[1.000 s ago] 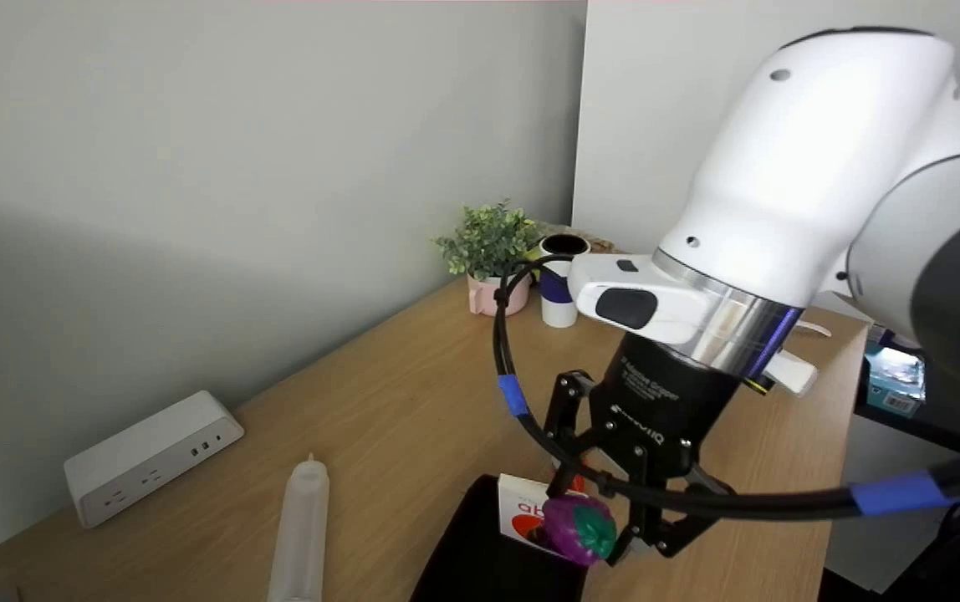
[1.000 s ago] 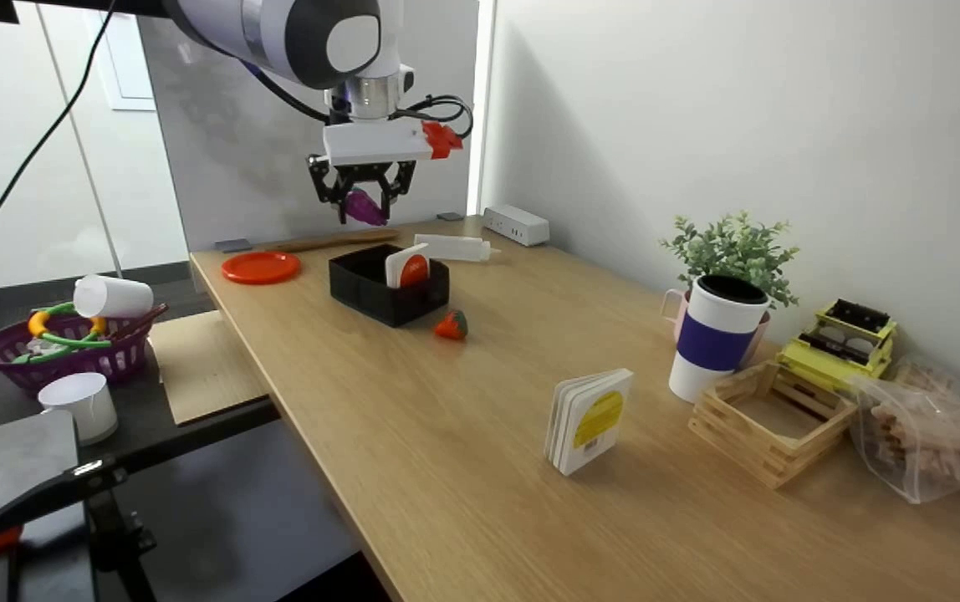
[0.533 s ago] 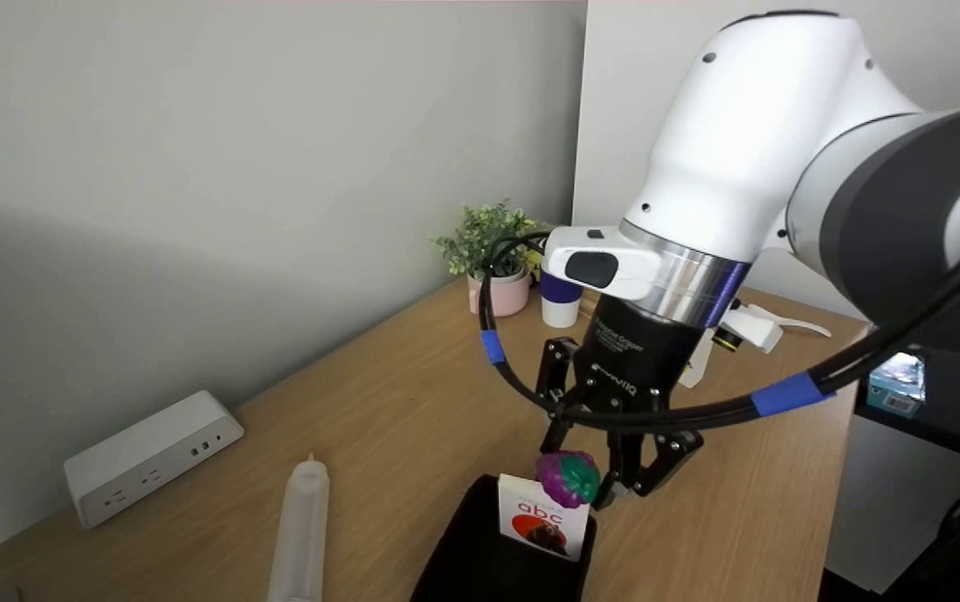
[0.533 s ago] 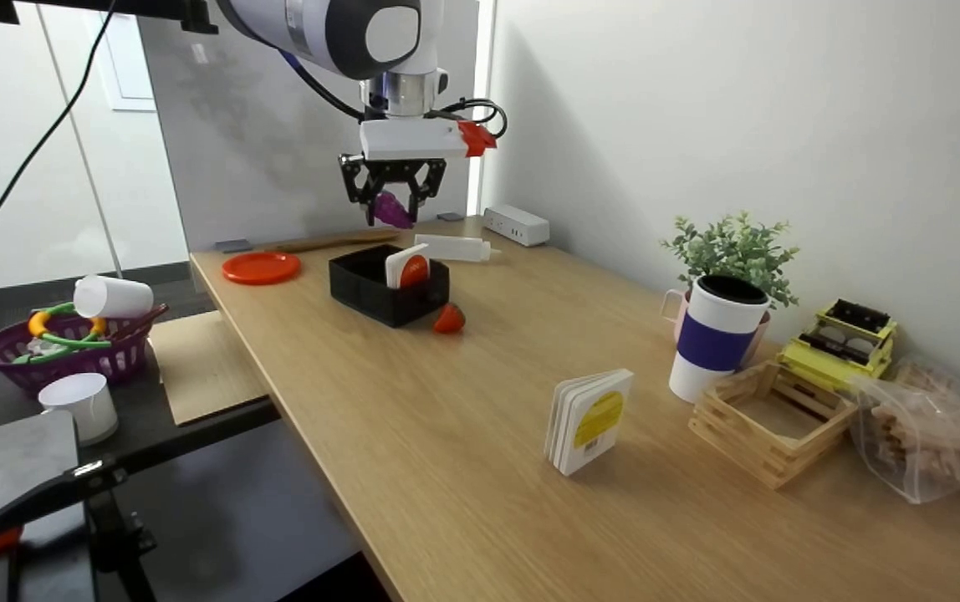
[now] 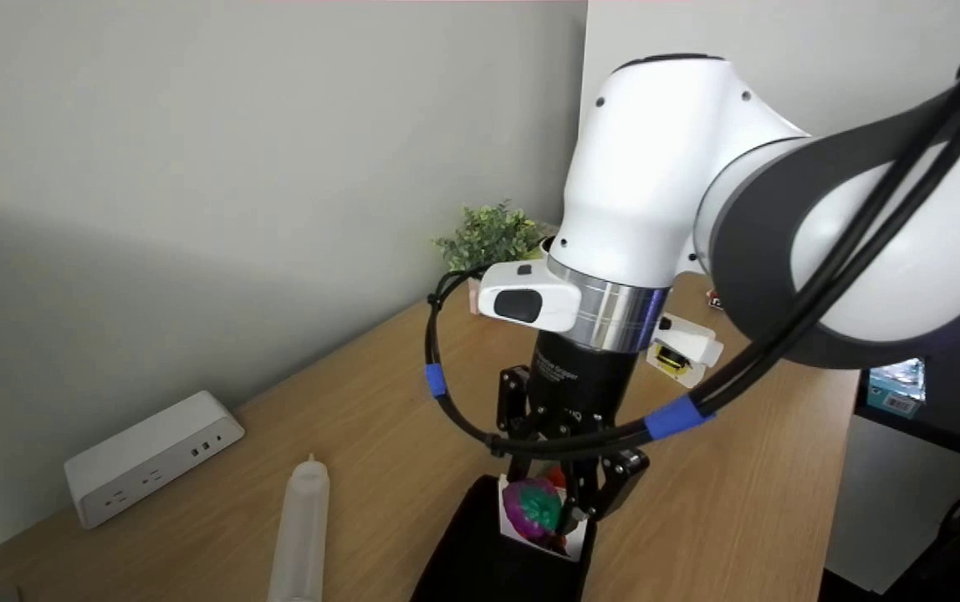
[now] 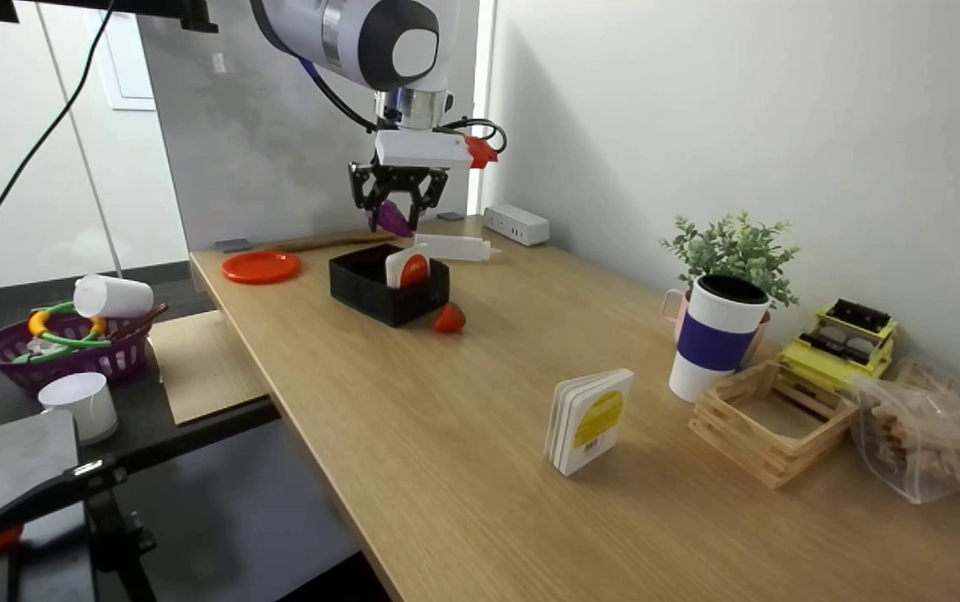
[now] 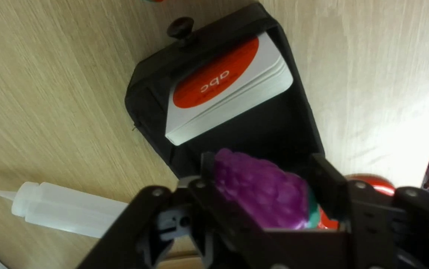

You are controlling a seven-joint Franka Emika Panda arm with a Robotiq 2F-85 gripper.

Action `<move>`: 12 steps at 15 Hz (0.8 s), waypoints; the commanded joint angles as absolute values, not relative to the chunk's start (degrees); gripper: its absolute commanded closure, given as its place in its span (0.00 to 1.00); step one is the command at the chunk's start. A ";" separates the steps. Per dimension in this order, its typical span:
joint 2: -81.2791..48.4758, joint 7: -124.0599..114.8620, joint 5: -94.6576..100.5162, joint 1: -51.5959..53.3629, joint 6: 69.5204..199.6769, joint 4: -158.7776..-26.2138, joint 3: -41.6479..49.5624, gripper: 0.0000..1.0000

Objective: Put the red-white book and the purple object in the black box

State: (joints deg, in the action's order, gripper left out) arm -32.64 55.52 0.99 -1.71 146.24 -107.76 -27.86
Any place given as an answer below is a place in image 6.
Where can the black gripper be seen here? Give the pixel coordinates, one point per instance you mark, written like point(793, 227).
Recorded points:
point(375, 181)

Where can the purple toy grapes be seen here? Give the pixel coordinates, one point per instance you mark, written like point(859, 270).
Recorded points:
point(394, 221)

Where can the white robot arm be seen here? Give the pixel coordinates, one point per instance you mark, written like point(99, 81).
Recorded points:
point(387, 67)

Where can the black box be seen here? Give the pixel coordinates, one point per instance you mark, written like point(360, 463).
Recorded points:
point(360, 282)

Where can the yellow white board book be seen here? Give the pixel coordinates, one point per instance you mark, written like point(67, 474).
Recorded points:
point(587, 416)

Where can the white rectangular block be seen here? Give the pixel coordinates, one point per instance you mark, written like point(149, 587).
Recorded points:
point(453, 246)

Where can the red toy strawberry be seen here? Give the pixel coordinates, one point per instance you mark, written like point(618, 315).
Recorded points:
point(449, 319)

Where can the orange round plate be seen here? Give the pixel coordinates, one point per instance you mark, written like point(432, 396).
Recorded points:
point(261, 270)

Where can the cardboard sheet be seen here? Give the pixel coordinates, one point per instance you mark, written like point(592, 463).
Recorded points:
point(203, 365)

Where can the white paper cup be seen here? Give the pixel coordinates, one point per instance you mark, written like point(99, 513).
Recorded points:
point(100, 296)

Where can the white purple plant pot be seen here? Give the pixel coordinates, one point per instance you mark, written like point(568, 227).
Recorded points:
point(717, 326)

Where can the green artificial plant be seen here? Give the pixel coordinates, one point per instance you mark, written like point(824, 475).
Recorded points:
point(740, 250)

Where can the white cylinder cup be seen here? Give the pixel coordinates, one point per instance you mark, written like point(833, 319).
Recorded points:
point(84, 396)

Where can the purple plastic basket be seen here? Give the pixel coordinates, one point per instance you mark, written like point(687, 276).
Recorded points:
point(61, 344)

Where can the wooden crate tray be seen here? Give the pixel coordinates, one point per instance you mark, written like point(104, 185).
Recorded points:
point(771, 422)

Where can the black tripod stand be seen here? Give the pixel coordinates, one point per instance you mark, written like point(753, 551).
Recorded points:
point(45, 475)

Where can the yellow black device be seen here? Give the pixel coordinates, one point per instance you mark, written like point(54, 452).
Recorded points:
point(843, 345)

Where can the clear bag of snacks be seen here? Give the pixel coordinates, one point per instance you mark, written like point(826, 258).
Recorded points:
point(907, 430)

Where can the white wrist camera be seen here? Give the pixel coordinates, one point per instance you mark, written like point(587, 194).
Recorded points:
point(418, 150)

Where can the white box at wall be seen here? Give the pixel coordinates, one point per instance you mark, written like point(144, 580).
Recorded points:
point(516, 227)

